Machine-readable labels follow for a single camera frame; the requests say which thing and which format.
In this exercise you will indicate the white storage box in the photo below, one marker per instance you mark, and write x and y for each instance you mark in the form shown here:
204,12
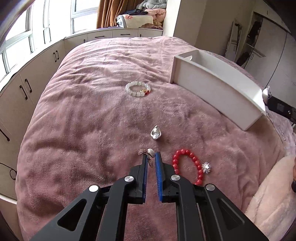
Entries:
221,85

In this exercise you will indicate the brown curtain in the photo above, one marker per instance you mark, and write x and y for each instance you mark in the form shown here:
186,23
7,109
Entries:
108,10

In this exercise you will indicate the pink bed blanket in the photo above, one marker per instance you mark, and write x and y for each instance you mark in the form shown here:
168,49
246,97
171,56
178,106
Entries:
98,110

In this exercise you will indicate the wardrobe with sliding doors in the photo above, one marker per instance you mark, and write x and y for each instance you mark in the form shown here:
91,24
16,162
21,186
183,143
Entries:
268,53

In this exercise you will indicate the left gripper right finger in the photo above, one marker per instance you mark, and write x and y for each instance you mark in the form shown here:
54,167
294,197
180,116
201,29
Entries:
167,193

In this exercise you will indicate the pearl earring pendant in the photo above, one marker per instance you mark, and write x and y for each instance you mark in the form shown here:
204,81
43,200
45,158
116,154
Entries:
150,155

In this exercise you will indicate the silver spiky brooch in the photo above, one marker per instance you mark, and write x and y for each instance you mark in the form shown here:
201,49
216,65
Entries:
206,167

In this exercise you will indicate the bay window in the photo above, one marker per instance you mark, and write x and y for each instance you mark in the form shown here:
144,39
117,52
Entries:
43,23

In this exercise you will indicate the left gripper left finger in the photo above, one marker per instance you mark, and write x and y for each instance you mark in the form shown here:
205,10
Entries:
138,194

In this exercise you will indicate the light pink fluffy blanket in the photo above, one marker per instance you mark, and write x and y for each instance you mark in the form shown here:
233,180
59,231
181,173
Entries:
272,208

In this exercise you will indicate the pile of folded bedding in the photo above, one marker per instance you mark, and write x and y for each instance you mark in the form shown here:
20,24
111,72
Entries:
148,14

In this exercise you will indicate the silver heart jewelry dish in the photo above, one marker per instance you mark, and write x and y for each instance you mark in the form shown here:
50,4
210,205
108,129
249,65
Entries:
156,132

